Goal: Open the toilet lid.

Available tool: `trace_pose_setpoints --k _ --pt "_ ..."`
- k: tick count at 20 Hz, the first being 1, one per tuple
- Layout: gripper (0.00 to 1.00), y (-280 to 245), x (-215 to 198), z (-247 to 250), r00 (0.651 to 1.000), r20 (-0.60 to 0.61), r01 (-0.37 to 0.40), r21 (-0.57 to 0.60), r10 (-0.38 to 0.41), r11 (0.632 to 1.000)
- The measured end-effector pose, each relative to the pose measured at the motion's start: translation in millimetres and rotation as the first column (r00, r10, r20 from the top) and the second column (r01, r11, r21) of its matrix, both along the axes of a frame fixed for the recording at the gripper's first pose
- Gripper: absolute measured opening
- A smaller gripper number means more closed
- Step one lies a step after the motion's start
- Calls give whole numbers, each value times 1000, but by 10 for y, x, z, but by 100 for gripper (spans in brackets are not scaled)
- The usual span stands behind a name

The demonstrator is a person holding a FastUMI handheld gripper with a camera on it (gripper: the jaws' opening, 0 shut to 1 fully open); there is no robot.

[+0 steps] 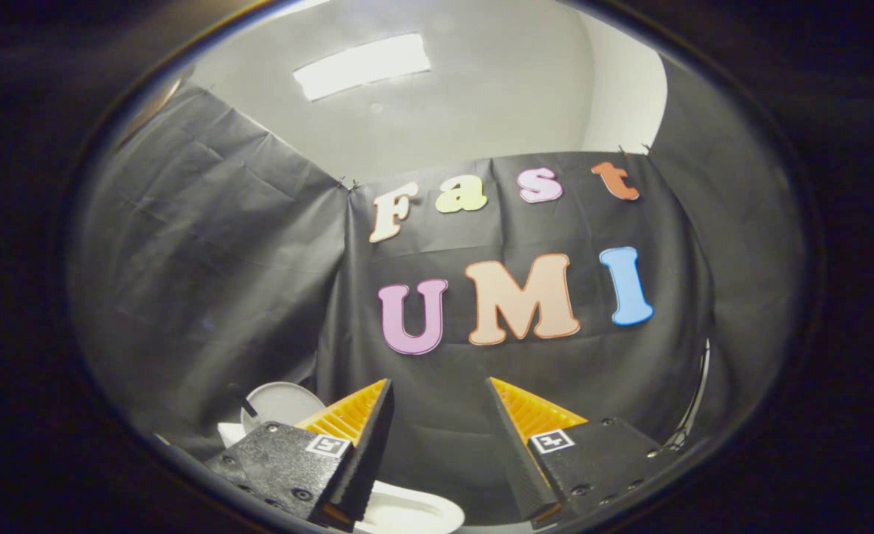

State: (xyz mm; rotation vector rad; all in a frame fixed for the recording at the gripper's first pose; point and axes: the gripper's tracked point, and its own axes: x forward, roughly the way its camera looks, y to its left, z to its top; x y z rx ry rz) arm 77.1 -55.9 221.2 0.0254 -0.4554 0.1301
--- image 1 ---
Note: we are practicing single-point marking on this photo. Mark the ceiling light panel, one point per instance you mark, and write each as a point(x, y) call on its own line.
point(362, 65)

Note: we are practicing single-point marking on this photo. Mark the white ceramic toilet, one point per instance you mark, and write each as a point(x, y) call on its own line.
point(407, 512)

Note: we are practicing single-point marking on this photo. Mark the black metal backdrop stand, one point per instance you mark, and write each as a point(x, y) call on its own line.
point(692, 400)

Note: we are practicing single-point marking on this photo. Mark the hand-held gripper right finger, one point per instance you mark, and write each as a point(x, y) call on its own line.
point(514, 460)

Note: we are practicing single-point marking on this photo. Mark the white toilet lid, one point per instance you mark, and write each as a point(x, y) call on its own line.
point(285, 404)

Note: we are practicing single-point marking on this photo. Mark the black backdrop cloth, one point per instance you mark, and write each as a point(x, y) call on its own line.
point(222, 259)

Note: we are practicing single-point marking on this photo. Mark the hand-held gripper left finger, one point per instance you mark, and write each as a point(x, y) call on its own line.
point(366, 452)

